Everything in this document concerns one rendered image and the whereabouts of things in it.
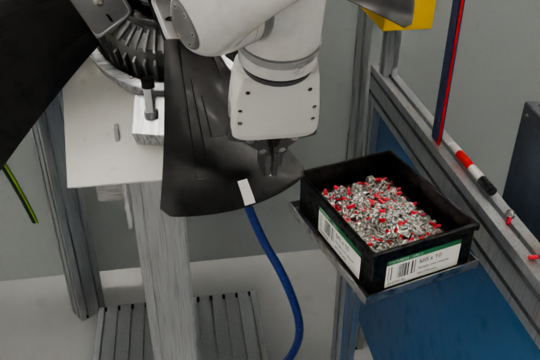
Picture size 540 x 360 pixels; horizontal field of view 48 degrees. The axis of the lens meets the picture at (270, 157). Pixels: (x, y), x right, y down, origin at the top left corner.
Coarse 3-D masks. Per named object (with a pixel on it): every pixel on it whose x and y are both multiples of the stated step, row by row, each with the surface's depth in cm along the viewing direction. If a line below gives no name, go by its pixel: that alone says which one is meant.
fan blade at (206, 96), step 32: (192, 64) 77; (224, 64) 84; (192, 96) 75; (224, 96) 80; (192, 128) 74; (224, 128) 77; (192, 160) 73; (224, 160) 76; (256, 160) 79; (288, 160) 83; (192, 192) 72; (224, 192) 74; (256, 192) 77
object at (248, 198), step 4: (244, 180) 77; (240, 184) 76; (244, 184) 77; (248, 184) 77; (240, 188) 76; (244, 188) 76; (248, 188) 77; (244, 192) 76; (248, 192) 76; (244, 196) 76; (248, 196) 76; (252, 196) 77; (244, 200) 76; (248, 200) 76; (252, 200) 77; (244, 204) 76; (248, 204) 76
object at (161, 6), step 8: (152, 0) 77; (160, 0) 78; (168, 0) 79; (160, 8) 78; (168, 8) 79; (160, 16) 77; (168, 16) 78; (160, 24) 76; (168, 24) 78; (168, 32) 77
